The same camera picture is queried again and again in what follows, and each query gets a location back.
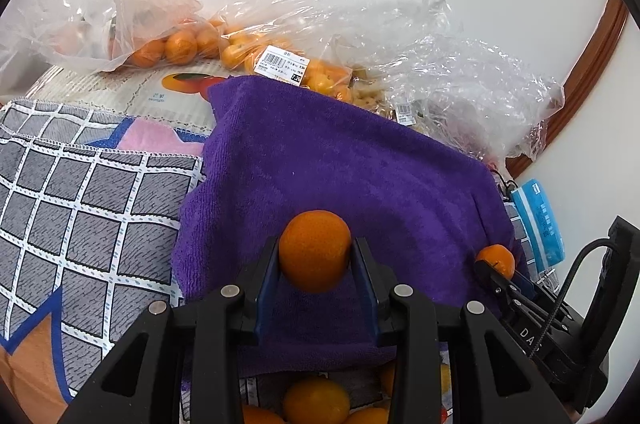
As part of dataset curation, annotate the blue tissue pack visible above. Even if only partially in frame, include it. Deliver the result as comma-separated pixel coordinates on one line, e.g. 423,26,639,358
510,178,566,267

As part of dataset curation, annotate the small orange with stem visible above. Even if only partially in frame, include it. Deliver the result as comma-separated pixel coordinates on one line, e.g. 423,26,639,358
475,244,516,279

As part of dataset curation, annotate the cardboard box with mango print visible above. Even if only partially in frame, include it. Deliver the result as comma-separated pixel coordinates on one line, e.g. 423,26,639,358
22,58,236,135

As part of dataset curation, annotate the grid-patterned blanket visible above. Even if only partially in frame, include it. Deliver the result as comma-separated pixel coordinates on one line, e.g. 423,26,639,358
0,100,538,424

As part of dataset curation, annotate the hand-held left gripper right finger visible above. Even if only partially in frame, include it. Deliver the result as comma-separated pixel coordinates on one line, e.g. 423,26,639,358
352,236,573,424

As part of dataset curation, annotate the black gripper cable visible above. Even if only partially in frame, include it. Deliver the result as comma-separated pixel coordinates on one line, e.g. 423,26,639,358
540,238,621,355

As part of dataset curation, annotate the purple towel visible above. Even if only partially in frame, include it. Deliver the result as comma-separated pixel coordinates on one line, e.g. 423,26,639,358
171,75,528,395

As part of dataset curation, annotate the clear bag of tan fruits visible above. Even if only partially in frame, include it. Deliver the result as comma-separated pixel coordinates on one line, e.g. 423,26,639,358
325,34,431,129

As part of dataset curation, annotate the labelled bag of small oranges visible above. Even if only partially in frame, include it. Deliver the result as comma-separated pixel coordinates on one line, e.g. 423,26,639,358
207,0,361,104

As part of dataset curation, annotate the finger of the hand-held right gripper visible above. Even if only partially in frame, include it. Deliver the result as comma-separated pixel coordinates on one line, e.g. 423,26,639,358
474,260,533,330
512,273,558,307

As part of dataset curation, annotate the thin black cable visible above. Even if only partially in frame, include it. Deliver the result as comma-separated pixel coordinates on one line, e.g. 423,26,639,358
492,169,521,201

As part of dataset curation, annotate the crumpled clear plastic bag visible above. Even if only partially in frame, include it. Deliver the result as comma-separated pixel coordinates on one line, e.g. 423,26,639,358
300,0,566,169

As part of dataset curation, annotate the brown wooden trim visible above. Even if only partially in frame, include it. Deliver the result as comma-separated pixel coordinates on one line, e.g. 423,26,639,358
505,0,628,179

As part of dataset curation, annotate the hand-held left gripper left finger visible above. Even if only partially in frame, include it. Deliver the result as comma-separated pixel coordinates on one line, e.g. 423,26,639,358
57,236,281,424

